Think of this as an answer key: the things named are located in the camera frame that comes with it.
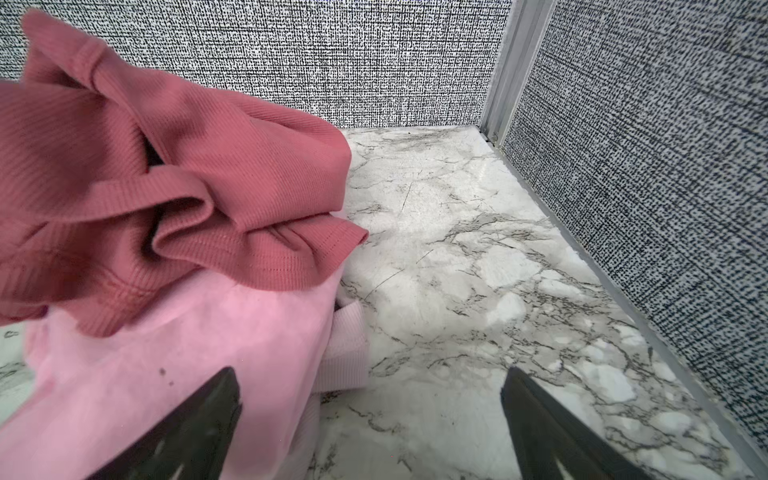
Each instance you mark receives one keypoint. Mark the bright pink cloth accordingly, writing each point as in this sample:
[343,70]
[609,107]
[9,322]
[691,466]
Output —
[93,397]

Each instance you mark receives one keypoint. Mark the aluminium enclosure frame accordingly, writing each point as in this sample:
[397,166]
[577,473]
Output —
[641,129]

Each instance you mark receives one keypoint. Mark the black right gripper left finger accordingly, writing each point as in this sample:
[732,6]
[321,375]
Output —
[191,442]

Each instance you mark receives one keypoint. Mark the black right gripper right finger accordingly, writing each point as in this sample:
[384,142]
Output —
[549,440]

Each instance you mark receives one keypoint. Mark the dark rose ribbed cloth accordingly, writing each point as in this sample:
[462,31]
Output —
[117,181]

